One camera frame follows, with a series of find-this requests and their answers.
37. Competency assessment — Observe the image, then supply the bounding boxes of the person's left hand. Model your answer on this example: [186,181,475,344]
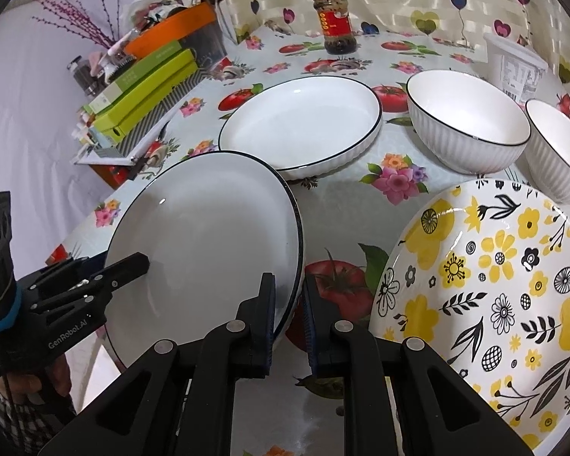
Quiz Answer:
[0,354,75,412]

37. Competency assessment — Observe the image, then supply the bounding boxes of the orange box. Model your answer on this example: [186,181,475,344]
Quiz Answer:
[123,2,218,60]

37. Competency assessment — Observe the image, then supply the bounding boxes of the fruit-print tablecloth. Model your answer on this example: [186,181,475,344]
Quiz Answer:
[45,24,570,456]

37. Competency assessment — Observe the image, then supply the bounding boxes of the white black-rimmed plate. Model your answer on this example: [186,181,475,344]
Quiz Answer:
[217,76,383,181]
[103,150,306,367]

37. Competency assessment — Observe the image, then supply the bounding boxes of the black white striped box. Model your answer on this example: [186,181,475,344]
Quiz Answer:
[73,83,206,168]

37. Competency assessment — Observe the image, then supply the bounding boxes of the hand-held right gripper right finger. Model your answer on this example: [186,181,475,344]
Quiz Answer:
[301,274,535,456]

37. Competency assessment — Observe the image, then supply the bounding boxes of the pile of plastic bags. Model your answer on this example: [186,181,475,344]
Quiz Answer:
[122,0,215,40]

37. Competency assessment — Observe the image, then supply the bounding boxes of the white ribbed bowl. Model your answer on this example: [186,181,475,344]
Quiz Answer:
[524,98,570,206]
[405,70,532,175]

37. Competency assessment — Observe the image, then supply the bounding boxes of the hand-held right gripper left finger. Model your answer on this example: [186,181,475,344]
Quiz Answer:
[75,273,279,456]

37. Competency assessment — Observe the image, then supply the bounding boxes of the purple blossom branches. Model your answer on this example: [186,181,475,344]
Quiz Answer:
[32,0,120,52]

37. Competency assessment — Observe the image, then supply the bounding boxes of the dark grey box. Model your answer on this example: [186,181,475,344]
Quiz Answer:
[180,24,227,76]

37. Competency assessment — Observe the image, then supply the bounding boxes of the olive green flat box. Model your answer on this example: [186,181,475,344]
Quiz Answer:
[84,40,183,116]

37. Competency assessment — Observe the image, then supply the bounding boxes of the yellow floral plate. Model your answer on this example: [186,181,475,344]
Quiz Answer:
[368,179,570,456]

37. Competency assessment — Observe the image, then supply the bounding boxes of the red-lidded sauce jar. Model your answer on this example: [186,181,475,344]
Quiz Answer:
[311,0,358,54]

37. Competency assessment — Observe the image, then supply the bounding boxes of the person's left forearm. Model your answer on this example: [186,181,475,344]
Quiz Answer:
[0,370,79,456]

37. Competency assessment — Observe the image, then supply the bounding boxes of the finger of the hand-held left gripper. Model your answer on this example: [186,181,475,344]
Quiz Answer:
[18,255,106,295]
[78,253,152,301]

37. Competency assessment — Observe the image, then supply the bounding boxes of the lime green box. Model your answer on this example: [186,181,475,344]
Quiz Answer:
[93,49,197,129]
[97,75,201,144]

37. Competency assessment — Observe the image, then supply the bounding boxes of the white plastic tub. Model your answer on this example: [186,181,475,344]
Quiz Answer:
[483,33,549,105]

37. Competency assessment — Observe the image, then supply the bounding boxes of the glass jar with dark lid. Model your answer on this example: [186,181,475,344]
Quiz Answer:
[68,55,101,99]

